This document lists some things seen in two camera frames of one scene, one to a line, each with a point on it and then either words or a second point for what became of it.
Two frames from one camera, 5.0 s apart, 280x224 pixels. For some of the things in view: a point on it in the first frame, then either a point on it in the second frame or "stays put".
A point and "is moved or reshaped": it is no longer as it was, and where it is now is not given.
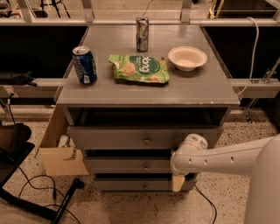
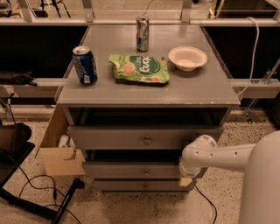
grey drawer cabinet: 132,93 stays put
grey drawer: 129,164 is moved or reshaped
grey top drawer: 140,137 stays put
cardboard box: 60,161 stays put
